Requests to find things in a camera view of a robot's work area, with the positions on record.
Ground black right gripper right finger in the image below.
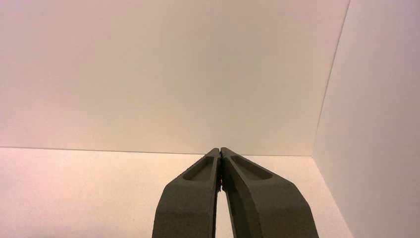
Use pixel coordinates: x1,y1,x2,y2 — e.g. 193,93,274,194
220,147,319,238

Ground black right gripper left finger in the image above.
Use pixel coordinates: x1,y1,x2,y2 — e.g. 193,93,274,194
152,148,221,238

